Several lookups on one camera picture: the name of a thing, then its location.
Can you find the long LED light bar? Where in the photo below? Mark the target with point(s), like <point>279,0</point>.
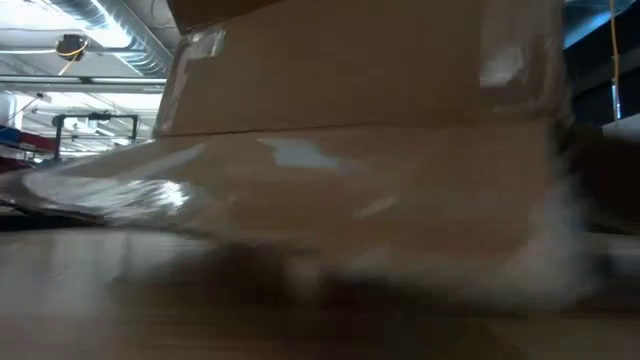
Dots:
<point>100,80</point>

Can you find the red cart with wheel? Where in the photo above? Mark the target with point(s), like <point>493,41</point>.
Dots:
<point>25,142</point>

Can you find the white board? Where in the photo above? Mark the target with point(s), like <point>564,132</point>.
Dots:
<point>625,127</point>

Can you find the silver ventilation duct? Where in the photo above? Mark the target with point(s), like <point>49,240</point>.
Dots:
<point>135,40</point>

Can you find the distant black station frame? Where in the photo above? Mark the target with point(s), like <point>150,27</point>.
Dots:
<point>95,117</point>

